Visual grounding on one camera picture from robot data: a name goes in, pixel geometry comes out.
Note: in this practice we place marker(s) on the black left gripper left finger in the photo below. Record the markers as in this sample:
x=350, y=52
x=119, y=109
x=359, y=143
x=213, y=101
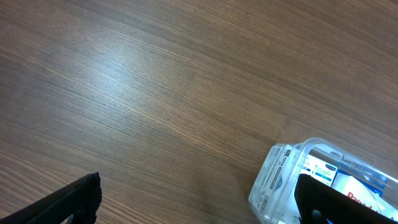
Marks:
x=76, y=202

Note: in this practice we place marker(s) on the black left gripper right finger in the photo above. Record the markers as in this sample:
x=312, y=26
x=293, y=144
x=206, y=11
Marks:
x=319, y=204

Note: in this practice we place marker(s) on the white medicine box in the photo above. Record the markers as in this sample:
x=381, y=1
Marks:
x=316, y=166

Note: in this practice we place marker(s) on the white Panadol box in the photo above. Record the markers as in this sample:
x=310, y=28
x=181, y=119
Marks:
x=379, y=205

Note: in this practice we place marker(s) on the blue lozenge box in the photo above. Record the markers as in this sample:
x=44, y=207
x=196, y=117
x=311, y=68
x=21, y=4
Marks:
x=370, y=183

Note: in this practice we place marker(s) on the clear plastic container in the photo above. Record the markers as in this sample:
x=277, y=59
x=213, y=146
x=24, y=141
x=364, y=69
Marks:
x=276, y=178

